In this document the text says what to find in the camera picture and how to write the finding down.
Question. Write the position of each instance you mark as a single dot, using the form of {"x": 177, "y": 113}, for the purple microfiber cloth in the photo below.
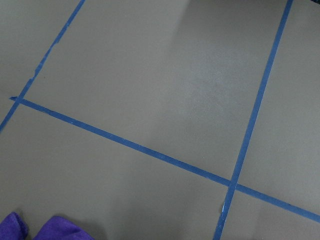
{"x": 13, "y": 227}

